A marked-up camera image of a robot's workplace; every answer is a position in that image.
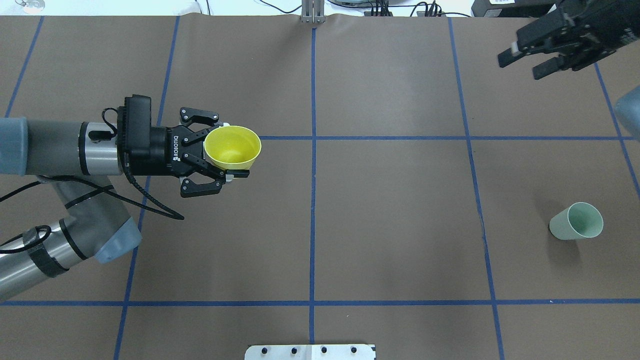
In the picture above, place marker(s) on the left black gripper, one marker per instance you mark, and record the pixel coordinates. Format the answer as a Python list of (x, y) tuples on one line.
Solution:
[(163, 150)]

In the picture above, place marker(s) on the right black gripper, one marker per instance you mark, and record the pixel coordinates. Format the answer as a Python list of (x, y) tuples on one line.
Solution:
[(600, 37)]

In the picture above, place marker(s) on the yellow cup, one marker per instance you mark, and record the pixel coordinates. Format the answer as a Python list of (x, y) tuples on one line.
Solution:
[(232, 147)]

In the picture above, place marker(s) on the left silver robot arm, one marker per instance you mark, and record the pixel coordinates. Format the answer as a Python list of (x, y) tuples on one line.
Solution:
[(93, 168)]

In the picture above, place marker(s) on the pale green cup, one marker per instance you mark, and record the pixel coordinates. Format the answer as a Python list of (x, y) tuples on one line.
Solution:
[(579, 221)]

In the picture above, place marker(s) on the black box with label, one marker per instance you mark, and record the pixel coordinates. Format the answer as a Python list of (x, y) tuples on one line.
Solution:
[(511, 8)]

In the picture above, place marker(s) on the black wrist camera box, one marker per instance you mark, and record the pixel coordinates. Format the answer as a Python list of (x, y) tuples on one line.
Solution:
[(136, 126)]

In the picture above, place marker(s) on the aluminium frame post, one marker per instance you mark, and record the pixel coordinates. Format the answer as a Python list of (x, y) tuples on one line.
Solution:
[(313, 11)]

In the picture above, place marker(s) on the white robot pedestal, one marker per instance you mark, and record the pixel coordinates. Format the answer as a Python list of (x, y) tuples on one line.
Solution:
[(311, 352)]

